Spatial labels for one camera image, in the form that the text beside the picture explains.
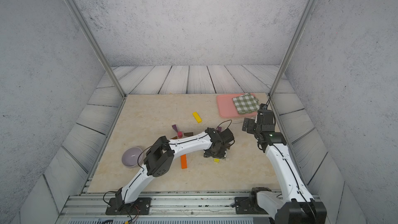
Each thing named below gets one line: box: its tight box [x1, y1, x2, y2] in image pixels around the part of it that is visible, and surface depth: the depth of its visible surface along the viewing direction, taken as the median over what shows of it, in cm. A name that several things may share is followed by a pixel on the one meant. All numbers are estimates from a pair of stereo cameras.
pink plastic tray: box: [216, 93, 260, 118], surface depth 116 cm
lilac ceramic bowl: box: [121, 146, 144, 169], surface depth 88 cm
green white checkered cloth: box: [232, 92, 260, 115], surface depth 117 cm
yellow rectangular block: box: [192, 111, 203, 124], surface depth 110 cm
